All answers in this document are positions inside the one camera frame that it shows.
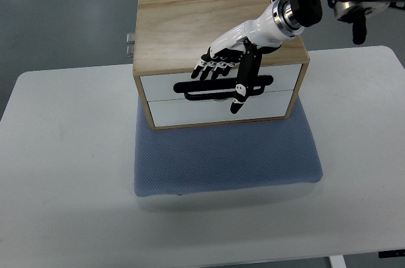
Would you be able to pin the blue-grey mesh cushion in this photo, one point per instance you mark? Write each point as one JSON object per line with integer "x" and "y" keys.
{"x": 224, "y": 157}

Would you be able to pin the wooden drawer cabinet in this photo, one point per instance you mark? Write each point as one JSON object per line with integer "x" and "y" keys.
{"x": 172, "y": 35}

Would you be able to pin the white lower drawer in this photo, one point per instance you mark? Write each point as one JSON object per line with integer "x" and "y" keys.
{"x": 185, "y": 112}

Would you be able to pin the silver metal clamp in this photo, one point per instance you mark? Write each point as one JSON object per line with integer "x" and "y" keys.
{"x": 130, "y": 41}

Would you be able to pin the white table leg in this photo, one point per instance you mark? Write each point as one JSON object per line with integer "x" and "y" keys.
{"x": 337, "y": 261}

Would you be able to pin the white drawer black handle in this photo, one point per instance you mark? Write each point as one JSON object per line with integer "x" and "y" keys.
{"x": 160, "y": 87}

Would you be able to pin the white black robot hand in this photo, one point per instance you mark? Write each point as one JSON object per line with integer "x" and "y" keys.
{"x": 244, "y": 45}

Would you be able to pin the black desk control panel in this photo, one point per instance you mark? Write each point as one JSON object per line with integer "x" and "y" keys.
{"x": 391, "y": 254}

